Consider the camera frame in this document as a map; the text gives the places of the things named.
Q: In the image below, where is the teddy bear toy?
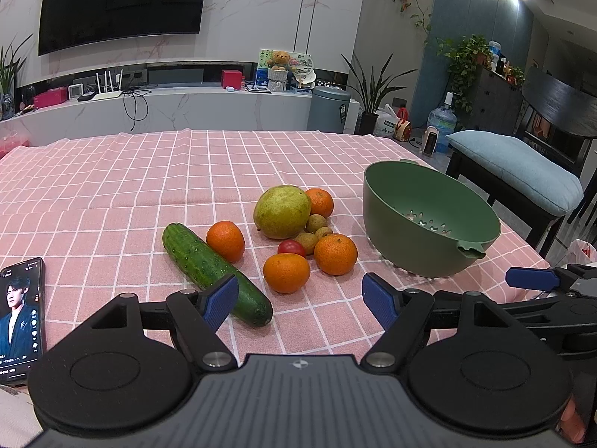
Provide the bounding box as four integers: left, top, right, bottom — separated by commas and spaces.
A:
267, 51, 291, 70

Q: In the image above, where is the blue water jug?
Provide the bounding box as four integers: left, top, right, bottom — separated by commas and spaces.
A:
427, 92, 457, 153

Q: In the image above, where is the left potted plant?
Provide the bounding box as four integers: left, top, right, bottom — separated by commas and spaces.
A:
0, 34, 31, 119

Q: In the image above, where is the potted long-leaf plant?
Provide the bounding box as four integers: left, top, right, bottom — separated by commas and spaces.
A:
342, 54, 416, 136

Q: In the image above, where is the red box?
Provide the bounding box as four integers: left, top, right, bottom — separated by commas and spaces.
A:
221, 70, 244, 90

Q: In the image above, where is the black wall television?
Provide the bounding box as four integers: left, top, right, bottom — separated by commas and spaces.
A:
37, 0, 203, 55

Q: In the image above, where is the orange tangerine back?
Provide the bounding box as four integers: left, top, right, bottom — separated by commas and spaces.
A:
306, 188, 334, 217

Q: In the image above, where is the white plastic bag floor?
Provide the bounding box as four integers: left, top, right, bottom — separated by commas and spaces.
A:
566, 239, 597, 267

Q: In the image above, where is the orange tangerine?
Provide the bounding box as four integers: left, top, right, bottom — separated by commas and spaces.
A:
306, 188, 334, 217
263, 253, 311, 294
314, 234, 358, 276
206, 221, 246, 263

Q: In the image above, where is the green ivy plant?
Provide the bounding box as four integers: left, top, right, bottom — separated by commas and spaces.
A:
436, 34, 491, 116

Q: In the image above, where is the pink storage box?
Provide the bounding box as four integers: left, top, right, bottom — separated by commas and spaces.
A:
33, 87, 69, 109

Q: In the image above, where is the dark drawer cabinet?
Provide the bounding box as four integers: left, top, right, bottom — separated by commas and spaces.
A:
463, 67, 523, 136

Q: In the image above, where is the black bench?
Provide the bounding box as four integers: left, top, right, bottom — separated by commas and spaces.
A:
446, 149, 566, 259

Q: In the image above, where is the grey pedal trash bin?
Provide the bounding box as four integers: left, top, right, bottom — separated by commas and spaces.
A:
307, 86, 351, 134

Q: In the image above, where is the black smartphone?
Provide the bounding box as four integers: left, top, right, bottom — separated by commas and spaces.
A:
0, 257, 46, 386

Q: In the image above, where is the brown longan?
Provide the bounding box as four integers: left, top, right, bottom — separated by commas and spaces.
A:
294, 231, 319, 256
315, 227, 333, 240
306, 214, 327, 234

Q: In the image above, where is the white plastic bag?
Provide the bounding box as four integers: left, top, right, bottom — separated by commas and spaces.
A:
373, 104, 401, 138

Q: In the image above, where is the red tomato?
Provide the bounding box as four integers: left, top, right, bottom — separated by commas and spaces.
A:
277, 239, 307, 257

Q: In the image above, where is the small white heater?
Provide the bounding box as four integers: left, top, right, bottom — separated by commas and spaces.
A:
420, 125, 439, 157

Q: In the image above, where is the green cucumber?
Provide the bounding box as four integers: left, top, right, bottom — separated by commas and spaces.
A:
162, 223, 273, 328

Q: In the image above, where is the light blue cushion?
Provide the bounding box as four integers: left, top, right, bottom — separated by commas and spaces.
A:
447, 130, 584, 217

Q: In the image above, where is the pink checked tablecloth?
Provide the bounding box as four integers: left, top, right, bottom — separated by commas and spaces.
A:
1, 130, 543, 358

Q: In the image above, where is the green colander bowl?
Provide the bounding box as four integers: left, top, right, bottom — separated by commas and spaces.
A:
362, 160, 501, 278

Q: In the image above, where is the white wifi router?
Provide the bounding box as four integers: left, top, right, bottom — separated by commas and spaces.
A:
92, 70, 124, 101

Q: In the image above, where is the black router cable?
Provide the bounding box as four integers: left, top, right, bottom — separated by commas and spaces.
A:
121, 88, 153, 133

